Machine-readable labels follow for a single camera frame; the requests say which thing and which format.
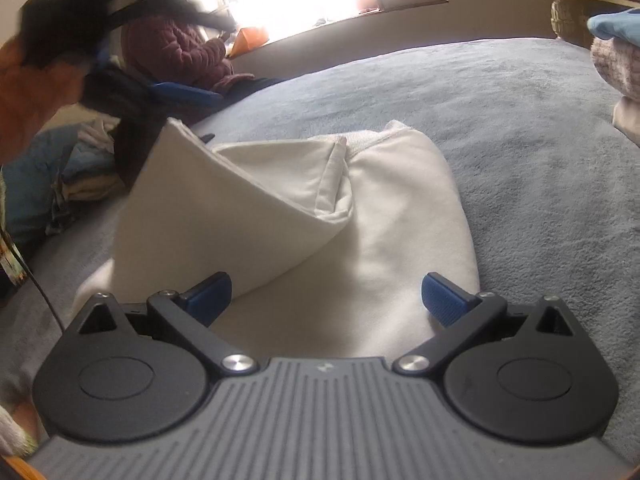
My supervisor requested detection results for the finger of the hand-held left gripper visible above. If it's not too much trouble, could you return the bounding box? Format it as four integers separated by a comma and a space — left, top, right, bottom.
177, 2, 236, 31
147, 81, 221, 106

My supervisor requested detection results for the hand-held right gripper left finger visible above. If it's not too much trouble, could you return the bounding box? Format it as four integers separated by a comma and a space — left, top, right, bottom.
77, 271, 258, 376

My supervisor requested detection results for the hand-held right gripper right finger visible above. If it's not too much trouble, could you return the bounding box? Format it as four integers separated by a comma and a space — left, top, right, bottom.
392, 272, 576, 376

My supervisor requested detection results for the white hoodie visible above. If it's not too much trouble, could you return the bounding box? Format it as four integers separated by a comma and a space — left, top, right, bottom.
72, 117, 481, 361

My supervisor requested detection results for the pile of folded clothes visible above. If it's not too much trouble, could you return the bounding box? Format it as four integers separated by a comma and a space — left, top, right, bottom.
50, 120, 127, 222

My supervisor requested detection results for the person's left hand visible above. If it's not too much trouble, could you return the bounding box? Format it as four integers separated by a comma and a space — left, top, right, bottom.
0, 35, 83, 163

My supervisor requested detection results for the orange bag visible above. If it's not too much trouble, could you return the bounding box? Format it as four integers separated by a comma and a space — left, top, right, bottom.
232, 26, 272, 59

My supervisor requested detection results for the black cloth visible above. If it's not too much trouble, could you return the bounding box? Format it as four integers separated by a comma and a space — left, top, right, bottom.
112, 67, 216, 187

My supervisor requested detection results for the blue quilt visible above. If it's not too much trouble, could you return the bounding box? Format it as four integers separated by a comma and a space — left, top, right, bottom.
0, 125, 122, 247

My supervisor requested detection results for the orange patterned packet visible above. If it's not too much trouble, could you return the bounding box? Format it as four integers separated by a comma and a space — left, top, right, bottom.
0, 232, 27, 287

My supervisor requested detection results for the white fluffy robe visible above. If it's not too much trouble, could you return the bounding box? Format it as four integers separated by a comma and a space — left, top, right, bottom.
0, 405, 39, 457

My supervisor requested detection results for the beige folded cloth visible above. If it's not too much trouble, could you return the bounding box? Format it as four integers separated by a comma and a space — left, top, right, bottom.
612, 97, 640, 149

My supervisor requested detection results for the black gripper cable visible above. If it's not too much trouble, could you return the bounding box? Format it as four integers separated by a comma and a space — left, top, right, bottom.
0, 220, 67, 334

